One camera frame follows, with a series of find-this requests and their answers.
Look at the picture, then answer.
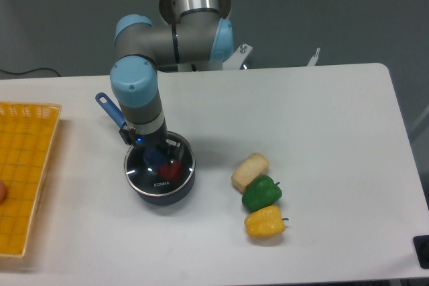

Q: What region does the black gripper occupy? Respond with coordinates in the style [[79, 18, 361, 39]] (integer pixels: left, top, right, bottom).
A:
[[119, 123, 184, 163]]

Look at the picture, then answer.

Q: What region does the glass pot lid blue knob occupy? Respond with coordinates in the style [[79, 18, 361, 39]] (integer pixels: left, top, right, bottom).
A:
[[124, 131, 196, 206]]

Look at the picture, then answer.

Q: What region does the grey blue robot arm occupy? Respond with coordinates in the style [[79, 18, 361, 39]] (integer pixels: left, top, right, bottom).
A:
[[110, 0, 234, 161]]

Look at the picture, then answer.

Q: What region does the red bell pepper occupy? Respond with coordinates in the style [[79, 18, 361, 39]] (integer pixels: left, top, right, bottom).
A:
[[157, 161, 183, 184]]

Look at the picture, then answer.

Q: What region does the beige bread loaf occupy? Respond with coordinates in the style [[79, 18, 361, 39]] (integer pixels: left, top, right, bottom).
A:
[[231, 153, 269, 194]]

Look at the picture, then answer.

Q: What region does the green bell pepper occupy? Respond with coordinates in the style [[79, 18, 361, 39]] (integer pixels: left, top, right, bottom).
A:
[[241, 175, 282, 212]]

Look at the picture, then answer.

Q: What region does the yellow woven basket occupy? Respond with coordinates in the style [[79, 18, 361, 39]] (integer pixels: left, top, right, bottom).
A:
[[1, 101, 62, 258]]

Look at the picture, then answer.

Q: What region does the yellow bell pepper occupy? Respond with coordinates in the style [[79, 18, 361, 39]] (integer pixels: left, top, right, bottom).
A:
[[244, 206, 286, 238]]

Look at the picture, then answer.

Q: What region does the orange round item in basket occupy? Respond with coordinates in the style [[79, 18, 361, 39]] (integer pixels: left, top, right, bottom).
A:
[[0, 180, 7, 203]]

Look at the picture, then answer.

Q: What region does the black device at table edge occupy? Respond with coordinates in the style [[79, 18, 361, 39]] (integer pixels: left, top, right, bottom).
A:
[[413, 235, 429, 269]]

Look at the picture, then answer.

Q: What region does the dark pot blue handle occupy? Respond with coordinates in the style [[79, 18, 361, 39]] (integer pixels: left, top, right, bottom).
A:
[[95, 92, 196, 206]]

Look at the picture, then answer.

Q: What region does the black cable on floor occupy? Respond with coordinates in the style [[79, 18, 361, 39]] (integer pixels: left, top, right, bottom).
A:
[[0, 67, 62, 77]]

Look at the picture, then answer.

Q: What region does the white bracket behind table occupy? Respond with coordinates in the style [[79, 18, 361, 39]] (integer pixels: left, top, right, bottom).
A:
[[307, 47, 320, 67]]

